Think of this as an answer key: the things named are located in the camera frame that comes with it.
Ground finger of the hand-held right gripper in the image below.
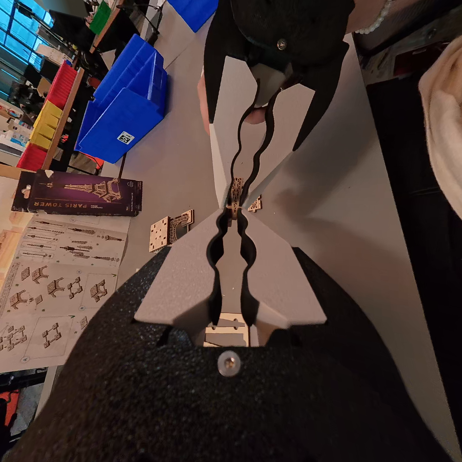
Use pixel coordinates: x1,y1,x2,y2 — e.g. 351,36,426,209
240,85,316,210
209,55,260,210

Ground joined wooden lattice panels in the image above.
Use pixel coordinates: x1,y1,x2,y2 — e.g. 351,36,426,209
227,177,247,219

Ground green plastic bin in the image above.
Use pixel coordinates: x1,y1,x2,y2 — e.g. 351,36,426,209
88,0,112,35

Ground red black bag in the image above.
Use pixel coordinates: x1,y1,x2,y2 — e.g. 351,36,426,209
0,390,19,427

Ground white bead bracelet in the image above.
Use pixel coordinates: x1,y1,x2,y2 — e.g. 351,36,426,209
355,0,395,35

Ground large window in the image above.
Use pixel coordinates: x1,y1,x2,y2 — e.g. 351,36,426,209
0,0,55,74

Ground purple model kit box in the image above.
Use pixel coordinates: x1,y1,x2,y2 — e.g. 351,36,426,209
11,169,143,218

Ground grey desk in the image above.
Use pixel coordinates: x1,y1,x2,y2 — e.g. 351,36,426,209
34,11,455,462

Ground wooden tower base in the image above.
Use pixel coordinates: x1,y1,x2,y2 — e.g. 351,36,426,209
149,209,195,253

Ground person's right hand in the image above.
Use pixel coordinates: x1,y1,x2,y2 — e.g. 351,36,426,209
197,72,269,135

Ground cream sweater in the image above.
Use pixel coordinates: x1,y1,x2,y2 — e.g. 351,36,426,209
419,36,462,219

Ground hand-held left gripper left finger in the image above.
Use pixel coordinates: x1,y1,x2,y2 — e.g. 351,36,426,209
134,209,231,346

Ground red plastic bin stack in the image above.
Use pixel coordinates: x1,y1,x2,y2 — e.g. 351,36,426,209
16,142,48,172
47,59,79,109

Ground blue plastic bin white tag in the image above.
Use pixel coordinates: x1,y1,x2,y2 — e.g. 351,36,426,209
74,88,162,165

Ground wooden parts sheet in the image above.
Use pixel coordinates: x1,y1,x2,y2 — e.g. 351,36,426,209
203,312,250,348

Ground yellow plastic bin stack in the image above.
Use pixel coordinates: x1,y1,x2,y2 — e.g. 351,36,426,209
29,100,65,148

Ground person's right forearm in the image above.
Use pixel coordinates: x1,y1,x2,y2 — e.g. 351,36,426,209
347,0,388,34

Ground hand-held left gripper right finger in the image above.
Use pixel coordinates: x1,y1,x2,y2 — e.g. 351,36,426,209
236,209,327,346

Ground assembly diagram sheet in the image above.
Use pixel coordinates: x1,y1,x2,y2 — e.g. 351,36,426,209
0,211,131,374

